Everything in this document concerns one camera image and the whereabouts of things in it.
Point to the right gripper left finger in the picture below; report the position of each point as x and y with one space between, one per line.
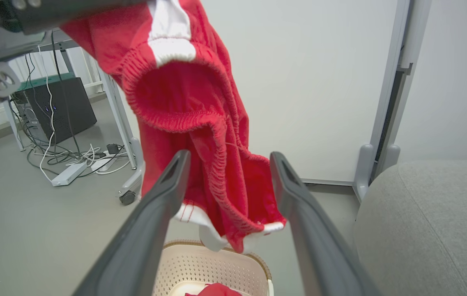
134 246

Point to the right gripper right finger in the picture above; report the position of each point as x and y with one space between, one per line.
319 246

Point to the red jersey with black number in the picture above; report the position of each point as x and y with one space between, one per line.
215 290

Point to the red shorts with white stripe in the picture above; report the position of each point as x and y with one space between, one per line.
184 102

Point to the beige perforated laundry basket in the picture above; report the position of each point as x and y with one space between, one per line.
217 267

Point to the grey fabric seat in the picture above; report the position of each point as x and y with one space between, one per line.
430 230

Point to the grey caster wheel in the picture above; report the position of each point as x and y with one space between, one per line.
127 198

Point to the green board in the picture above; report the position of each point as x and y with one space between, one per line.
44 81

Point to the black power adapter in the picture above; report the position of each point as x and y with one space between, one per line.
112 149

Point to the black computer tower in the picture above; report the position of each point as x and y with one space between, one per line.
73 111

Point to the white frame desk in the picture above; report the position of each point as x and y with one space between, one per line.
63 44

